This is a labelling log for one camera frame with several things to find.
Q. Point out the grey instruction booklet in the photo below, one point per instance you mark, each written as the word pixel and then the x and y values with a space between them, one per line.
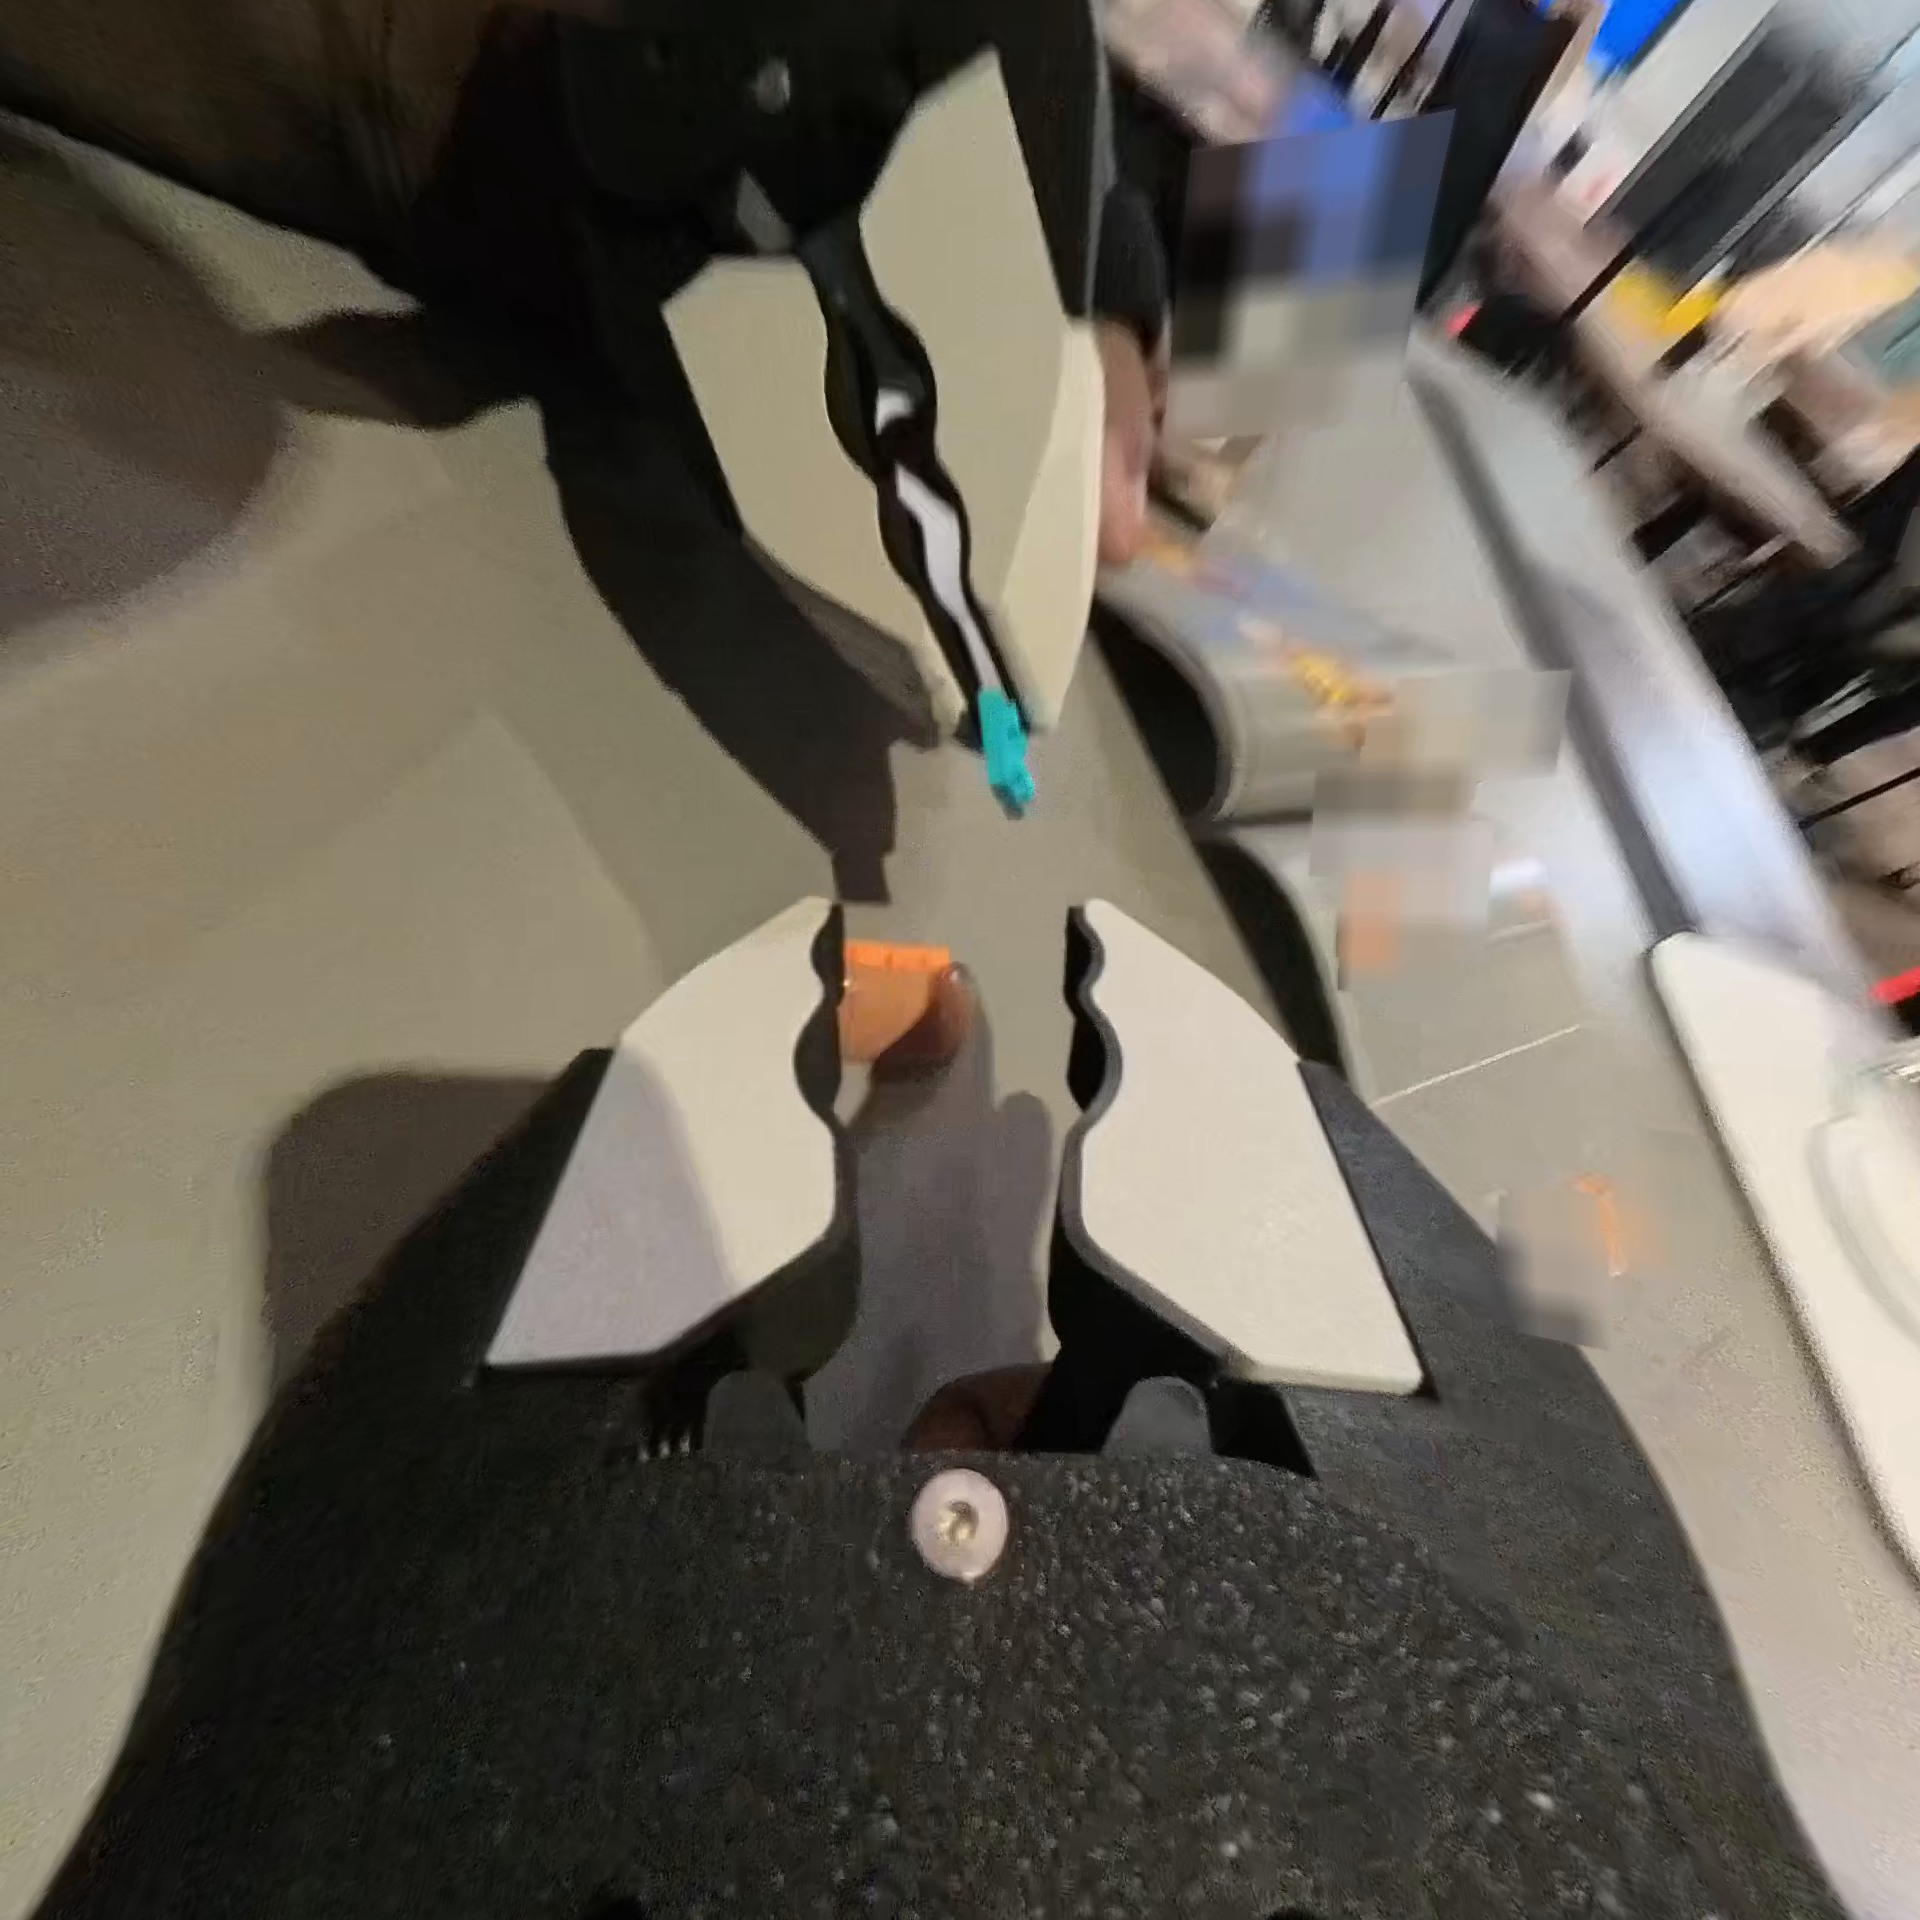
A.
pixel 1277 660

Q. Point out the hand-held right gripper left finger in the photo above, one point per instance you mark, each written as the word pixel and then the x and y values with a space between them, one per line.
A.
pixel 688 1171

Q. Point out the orange brown toy brick assembly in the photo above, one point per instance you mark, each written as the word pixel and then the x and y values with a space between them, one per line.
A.
pixel 898 1004

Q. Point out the person's left forearm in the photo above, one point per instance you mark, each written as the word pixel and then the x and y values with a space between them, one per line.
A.
pixel 223 61

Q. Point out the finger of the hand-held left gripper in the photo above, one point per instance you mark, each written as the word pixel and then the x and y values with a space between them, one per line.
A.
pixel 766 361
pixel 1005 420

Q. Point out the white flat board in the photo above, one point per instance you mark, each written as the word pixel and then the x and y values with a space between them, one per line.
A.
pixel 1755 1080

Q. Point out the teal toy brick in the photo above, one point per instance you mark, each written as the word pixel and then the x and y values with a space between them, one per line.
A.
pixel 1005 752

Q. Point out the grey desk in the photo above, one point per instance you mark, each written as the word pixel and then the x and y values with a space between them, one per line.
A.
pixel 376 841

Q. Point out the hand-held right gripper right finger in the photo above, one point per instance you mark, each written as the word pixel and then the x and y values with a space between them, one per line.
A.
pixel 1230 1185

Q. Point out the person's left hand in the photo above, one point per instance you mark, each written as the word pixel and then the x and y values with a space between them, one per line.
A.
pixel 1136 451

